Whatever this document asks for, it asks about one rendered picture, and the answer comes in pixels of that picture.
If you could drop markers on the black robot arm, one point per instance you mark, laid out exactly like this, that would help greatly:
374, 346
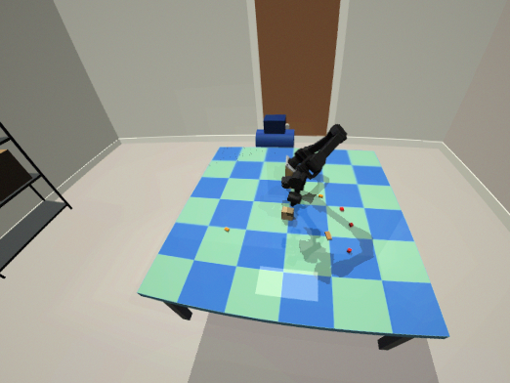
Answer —
311, 159

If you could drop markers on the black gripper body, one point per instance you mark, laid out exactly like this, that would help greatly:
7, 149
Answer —
296, 197

